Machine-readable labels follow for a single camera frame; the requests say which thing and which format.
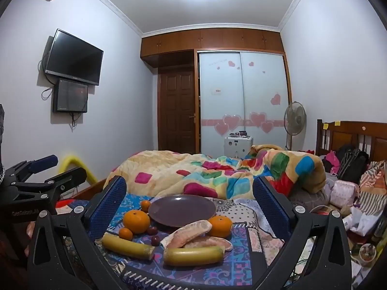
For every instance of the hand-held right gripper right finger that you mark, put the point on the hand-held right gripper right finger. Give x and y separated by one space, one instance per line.
267 201

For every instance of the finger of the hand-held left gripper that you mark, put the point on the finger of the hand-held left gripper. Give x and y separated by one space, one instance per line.
42 163
69 178

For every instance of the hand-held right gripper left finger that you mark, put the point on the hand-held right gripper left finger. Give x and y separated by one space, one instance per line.
114 199

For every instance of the large orange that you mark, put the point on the large orange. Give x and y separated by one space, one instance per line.
136 222
220 226

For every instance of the small orange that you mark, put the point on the small orange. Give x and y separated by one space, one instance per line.
145 206
125 234

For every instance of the yellow banana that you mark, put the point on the yellow banana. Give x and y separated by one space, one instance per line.
193 256
127 245

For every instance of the red date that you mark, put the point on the red date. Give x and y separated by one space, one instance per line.
152 230
155 240

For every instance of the croissant bread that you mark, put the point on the croissant bread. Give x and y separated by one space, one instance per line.
214 243

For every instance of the brown wooden plate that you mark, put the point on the brown wooden plate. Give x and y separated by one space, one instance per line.
181 210

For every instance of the bread roll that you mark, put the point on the bread roll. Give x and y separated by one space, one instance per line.
187 232

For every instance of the yellow plastic chair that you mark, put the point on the yellow plastic chair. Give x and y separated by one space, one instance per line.
71 160

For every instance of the grey pillow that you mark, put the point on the grey pillow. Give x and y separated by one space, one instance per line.
307 196

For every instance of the patterned blue bedsheet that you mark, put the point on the patterned blue bedsheet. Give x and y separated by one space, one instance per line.
242 243

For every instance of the white suitcase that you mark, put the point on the white suitcase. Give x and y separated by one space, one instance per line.
237 148

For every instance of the colourful patchwork blanket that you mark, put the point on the colourful patchwork blanket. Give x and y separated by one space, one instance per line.
169 169

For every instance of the pink clothing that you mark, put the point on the pink clothing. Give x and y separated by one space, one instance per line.
331 160

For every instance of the pink and white bag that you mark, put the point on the pink and white bag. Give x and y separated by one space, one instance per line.
343 191

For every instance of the standing electric fan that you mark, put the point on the standing electric fan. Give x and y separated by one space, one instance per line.
294 116

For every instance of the black bag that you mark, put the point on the black bag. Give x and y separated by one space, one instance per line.
352 163

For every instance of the white plastic bag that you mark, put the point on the white plastic bag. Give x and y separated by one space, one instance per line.
362 219

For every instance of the wooden bed headboard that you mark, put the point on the wooden bed headboard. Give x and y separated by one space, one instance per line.
347 133

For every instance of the frosted sliding door wardrobe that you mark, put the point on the frosted sliding door wardrobe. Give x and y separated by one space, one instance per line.
242 96

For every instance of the brown wooden door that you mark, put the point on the brown wooden door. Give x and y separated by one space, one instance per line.
177 111

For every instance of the striped cloth bag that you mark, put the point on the striped cloth bag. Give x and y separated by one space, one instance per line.
375 187

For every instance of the round lidded container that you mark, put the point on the round lidded container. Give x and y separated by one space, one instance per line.
367 252

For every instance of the wooden overhead cabinet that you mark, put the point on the wooden overhead cabinet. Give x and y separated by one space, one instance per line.
211 40

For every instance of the wooden bed side rail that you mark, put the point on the wooden bed side rail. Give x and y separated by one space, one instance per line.
90 188

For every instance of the small black wall monitor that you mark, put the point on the small black wall monitor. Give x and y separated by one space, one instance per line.
71 96

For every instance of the wall-mounted black television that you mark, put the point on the wall-mounted black television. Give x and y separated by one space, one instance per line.
74 56

